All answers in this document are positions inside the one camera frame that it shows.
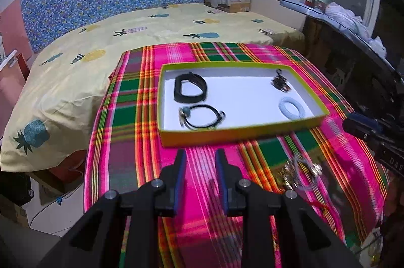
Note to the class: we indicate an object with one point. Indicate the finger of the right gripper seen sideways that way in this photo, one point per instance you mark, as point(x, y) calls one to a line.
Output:
point(363, 127)

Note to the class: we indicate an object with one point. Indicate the silver metal chain charm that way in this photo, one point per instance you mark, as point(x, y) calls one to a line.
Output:
point(286, 177)

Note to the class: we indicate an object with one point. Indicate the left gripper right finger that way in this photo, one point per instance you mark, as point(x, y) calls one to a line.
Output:
point(274, 222)

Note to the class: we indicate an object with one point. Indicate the dark side table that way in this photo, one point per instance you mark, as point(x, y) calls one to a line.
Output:
point(369, 82)

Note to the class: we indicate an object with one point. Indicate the yellow pineapple bed sheet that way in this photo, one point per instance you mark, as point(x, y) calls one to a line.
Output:
point(56, 107)

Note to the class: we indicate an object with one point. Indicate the yellow green shallow box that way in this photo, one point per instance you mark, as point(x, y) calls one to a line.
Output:
point(245, 100)

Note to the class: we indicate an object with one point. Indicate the pink plaid cloth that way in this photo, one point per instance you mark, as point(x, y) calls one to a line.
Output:
point(125, 151)

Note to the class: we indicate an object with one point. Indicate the black leather wristband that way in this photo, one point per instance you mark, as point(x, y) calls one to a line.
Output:
point(190, 88)

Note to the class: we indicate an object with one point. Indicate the white crumpled cloth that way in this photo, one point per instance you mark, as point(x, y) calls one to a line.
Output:
point(354, 23)

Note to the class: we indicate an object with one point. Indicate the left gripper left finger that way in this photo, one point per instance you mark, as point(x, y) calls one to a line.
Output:
point(122, 227)

